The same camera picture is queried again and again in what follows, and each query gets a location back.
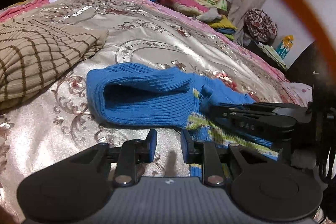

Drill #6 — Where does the blue striped knit sweater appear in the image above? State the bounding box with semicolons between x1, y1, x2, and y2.
85;62;280;179

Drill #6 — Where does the floral pillow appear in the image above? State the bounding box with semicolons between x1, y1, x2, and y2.
282;83;313;107

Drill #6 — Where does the dark wooden headboard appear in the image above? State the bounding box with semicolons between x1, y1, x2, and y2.
285;42;335;90

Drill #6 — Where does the green folded cloth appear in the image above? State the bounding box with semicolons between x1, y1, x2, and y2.
257;42;288;71

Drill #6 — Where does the yellow blue package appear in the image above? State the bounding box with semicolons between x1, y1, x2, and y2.
276;35;294;59

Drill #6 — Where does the yellow folded cloth stack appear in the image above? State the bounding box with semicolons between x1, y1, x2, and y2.
208;15;237;41

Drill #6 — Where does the dark floral bundle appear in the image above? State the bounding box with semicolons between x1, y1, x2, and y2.
244;9;277;44

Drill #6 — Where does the floral satin bedspread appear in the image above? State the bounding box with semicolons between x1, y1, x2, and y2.
0;0;313;219

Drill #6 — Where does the beige checked knit garment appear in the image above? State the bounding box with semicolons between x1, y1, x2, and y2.
1;18;108;110

